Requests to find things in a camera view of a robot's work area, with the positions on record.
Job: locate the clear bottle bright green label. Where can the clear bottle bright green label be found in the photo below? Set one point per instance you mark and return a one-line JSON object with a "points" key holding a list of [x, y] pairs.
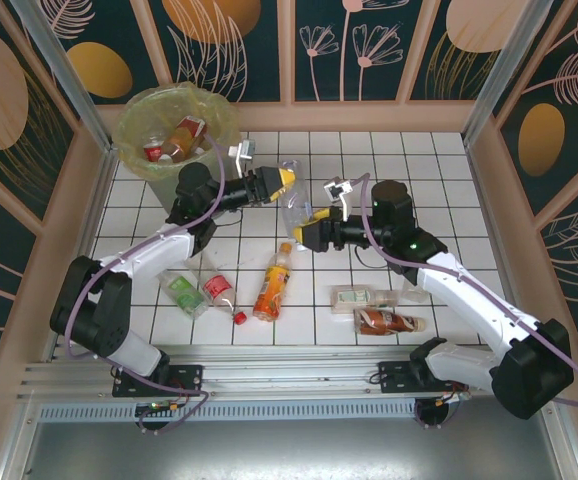
{"points": [[184, 295]]}

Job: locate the white green label bottle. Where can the white green label bottle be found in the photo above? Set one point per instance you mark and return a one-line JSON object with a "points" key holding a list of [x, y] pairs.
{"points": [[361, 298]]}

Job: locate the brown coffee bottle beige cap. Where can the brown coffee bottle beige cap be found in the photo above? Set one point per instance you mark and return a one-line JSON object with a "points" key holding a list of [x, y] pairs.
{"points": [[384, 320]]}

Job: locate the tea bottle red gold label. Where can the tea bottle red gold label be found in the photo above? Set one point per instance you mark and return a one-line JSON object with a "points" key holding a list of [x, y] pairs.
{"points": [[186, 134]]}

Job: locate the wide aluminium frame rail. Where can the wide aluminium frame rail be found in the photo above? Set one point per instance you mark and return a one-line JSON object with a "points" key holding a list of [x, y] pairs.
{"points": [[289, 370]]}

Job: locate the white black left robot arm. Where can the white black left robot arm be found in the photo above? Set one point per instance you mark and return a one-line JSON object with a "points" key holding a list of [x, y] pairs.
{"points": [[154, 252]]}

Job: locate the narrow aluminium edge rail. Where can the narrow aluminium edge rail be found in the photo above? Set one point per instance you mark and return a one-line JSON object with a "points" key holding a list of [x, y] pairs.
{"points": [[100, 200]]}

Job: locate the clear unlabelled plastic bottle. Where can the clear unlabelled plastic bottle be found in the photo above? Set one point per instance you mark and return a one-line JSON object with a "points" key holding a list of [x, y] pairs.
{"points": [[294, 205]]}

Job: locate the aluminium corner post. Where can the aluminium corner post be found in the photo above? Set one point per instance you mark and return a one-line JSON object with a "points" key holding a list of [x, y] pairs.
{"points": [[505, 75], [64, 75]]}

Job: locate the bottle red white label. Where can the bottle red white label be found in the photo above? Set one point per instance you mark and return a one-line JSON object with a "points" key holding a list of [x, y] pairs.
{"points": [[153, 151]]}

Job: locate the clear bottle pale green label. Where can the clear bottle pale green label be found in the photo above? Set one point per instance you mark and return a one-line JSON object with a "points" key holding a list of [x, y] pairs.
{"points": [[413, 292]]}

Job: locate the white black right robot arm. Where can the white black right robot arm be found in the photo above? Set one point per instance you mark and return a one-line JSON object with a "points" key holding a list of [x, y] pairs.
{"points": [[464, 300]]}

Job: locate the yellow-green trash bin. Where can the yellow-green trash bin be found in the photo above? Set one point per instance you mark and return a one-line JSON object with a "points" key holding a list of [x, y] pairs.
{"points": [[219, 107]]}

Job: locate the orange juice bottle yellow label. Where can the orange juice bottle yellow label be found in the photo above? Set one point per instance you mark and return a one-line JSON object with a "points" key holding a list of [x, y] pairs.
{"points": [[274, 282]]}

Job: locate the clear bottle red label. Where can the clear bottle red label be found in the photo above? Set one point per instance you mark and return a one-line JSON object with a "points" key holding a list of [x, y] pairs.
{"points": [[217, 289]]}

